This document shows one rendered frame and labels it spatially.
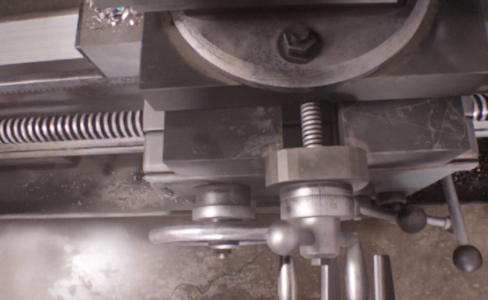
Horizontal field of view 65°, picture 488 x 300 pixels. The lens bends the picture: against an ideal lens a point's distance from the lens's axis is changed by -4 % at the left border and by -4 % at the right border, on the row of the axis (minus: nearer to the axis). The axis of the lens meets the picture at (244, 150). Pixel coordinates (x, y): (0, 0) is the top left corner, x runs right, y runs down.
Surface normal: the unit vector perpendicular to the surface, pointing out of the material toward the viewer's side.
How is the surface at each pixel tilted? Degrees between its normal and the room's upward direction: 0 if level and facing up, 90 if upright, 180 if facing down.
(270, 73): 50
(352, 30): 0
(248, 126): 0
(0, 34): 36
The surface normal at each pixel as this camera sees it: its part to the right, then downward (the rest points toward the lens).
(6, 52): -0.06, 0.35
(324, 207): -0.01, -0.26
